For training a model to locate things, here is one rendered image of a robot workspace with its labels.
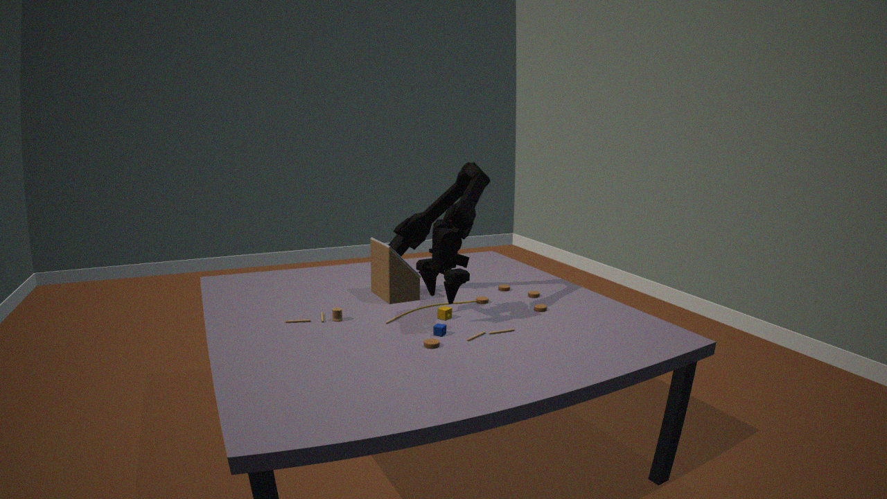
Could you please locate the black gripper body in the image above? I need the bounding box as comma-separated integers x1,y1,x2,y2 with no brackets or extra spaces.
416,246,470,283

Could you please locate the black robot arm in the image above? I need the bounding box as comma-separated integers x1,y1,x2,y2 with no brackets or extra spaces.
389,162,490,268

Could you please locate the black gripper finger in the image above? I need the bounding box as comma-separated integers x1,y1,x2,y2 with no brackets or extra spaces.
419,271,439,296
443,281,466,304

